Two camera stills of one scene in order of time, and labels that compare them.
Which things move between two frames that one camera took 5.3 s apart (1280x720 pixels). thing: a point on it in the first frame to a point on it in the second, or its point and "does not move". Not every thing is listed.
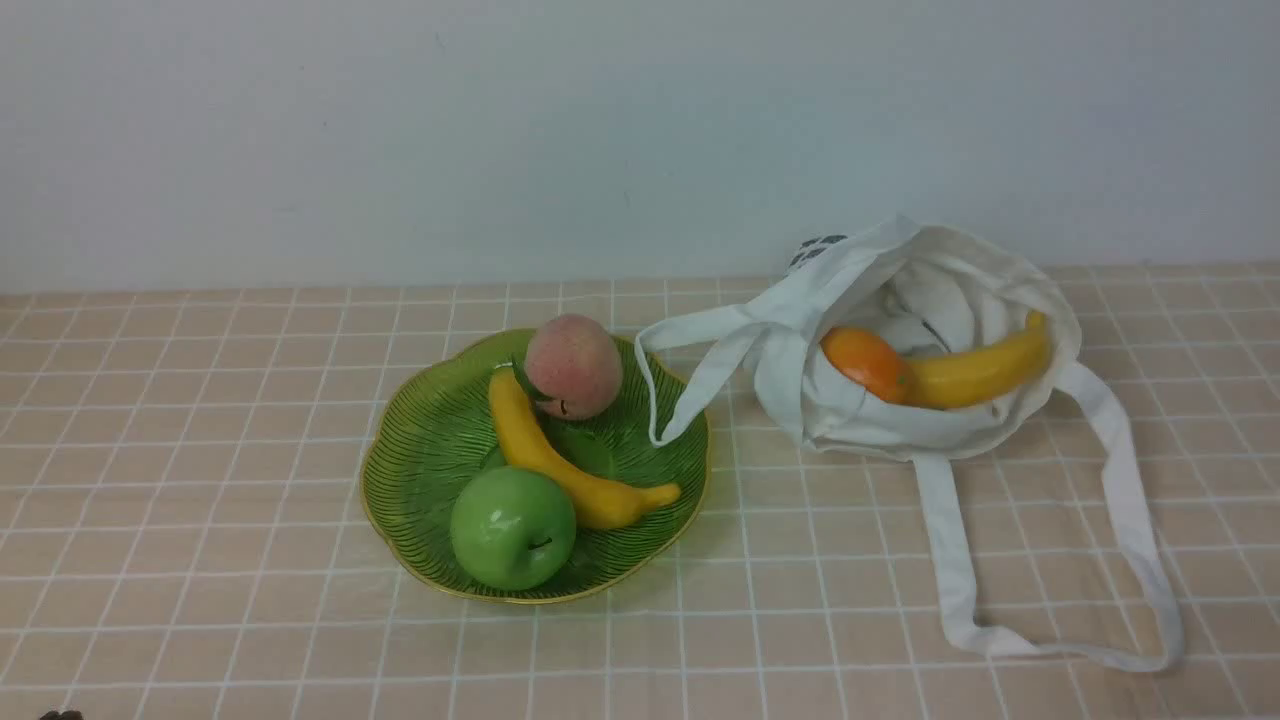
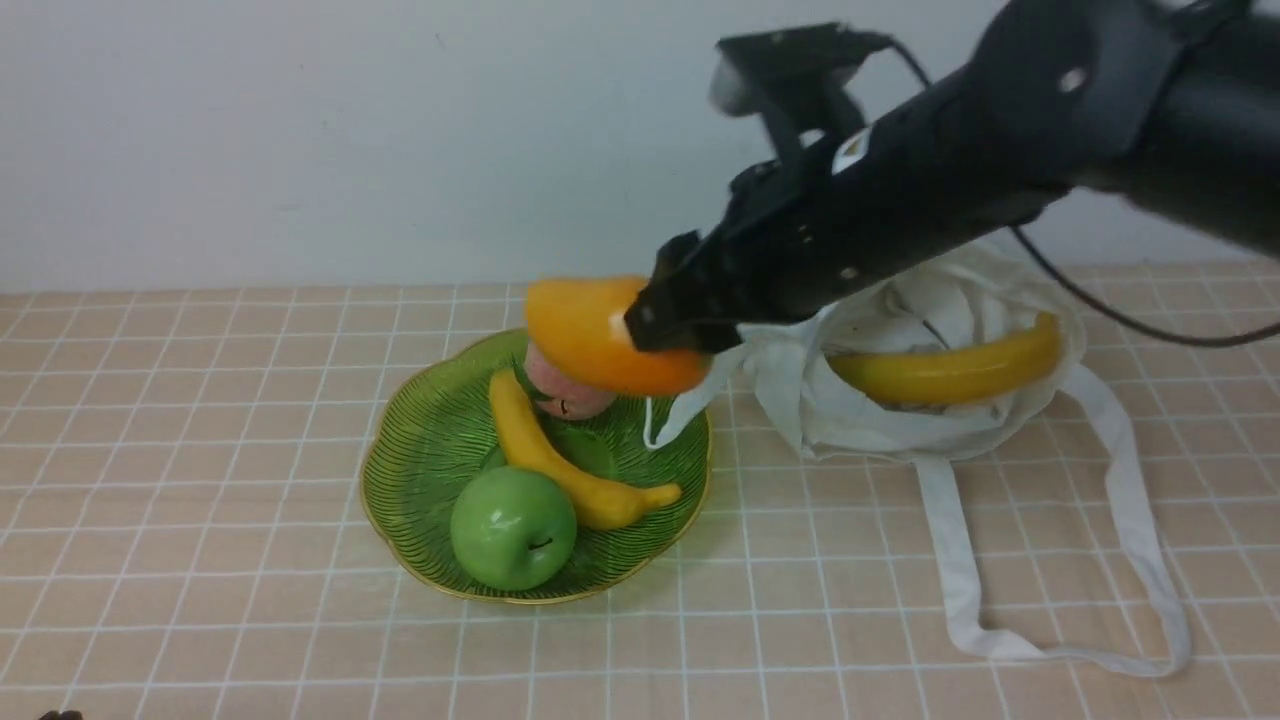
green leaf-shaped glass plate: (434, 430) does not move
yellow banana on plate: (530, 442) does not move
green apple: (512, 528) does not move
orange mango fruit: (869, 358) to (580, 333)
